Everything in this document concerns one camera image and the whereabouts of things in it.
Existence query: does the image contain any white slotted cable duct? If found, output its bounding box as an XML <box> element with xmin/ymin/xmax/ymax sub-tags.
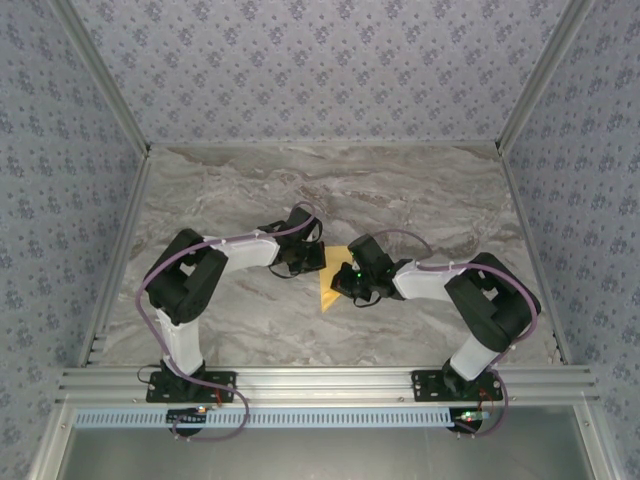
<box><xmin>73</xmin><ymin>408</ymin><xmax>454</xmax><ymax>430</ymax></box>

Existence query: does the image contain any yellow paper sheet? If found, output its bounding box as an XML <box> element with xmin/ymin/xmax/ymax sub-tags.
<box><xmin>317</xmin><ymin>244</ymin><xmax>354</xmax><ymax>314</ymax></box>

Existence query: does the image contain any right gripper thin black cable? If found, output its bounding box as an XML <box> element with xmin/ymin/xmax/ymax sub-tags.
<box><xmin>351</xmin><ymin>289</ymin><xmax>384</xmax><ymax>308</ymax></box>

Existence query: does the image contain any gripper thin black cable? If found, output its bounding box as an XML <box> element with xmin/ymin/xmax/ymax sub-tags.
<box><xmin>268</xmin><ymin>263</ymin><xmax>302</xmax><ymax>282</ymax></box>
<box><xmin>351</xmin><ymin>289</ymin><xmax>384</xmax><ymax>308</ymax></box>

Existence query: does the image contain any aluminium table edge rail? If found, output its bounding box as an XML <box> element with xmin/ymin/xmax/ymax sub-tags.
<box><xmin>77</xmin><ymin>149</ymin><xmax>154</xmax><ymax>369</ymax></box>
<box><xmin>497</xmin><ymin>144</ymin><xmax>574</xmax><ymax>369</ymax></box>

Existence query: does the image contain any small black controller board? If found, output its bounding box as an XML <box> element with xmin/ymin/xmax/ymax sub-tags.
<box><xmin>449</xmin><ymin>407</ymin><xmax>494</xmax><ymax>432</ymax></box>
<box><xmin>166</xmin><ymin>406</ymin><xmax>209</xmax><ymax>427</ymax></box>

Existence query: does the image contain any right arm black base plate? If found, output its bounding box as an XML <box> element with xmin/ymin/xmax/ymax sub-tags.
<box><xmin>409</xmin><ymin>369</ymin><xmax>503</xmax><ymax>404</ymax></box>

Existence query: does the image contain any long aluminium mounting rail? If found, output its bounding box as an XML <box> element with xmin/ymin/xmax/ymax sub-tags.
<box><xmin>53</xmin><ymin>364</ymin><xmax>601</xmax><ymax>405</ymax></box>

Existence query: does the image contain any aluminium frame post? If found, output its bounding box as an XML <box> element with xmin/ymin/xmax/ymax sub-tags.
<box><xmin>52</xmin><ymin>0</ymin><xmax>152</xmax><ymax>157</ymax></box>
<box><xmin>494</xmin><ymin>0</ymin><xmax>596</xmax><ymax>151</ymax></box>

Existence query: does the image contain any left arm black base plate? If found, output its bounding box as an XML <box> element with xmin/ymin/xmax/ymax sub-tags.
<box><xmin>145</xmin><ymin>370</ymin><xmax>238</xmax><ymax>404</ymax></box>

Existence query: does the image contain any left gripper thin black cable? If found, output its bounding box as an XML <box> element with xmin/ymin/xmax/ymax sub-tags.
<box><xmin>268</xmin><ymin>263</ymin><xmax>302</xmax><ymax>282</ymax></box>

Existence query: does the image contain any grey metal panel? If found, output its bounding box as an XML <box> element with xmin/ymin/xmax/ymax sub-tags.
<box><xmin>59</xmin><ymin>427</ymin><xmax>596</xmax><ymax>480</ymax></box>

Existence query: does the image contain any short aluminium frame rail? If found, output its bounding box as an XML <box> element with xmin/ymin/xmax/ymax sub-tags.
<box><xmin>27</xmin><ymin>402</ymin><xmax>76</xmax><ymax>480</ymax></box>
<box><xmin>574</xmin><ymin>402</ymin><xmax>619</xmax><ymax>480</ymax></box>

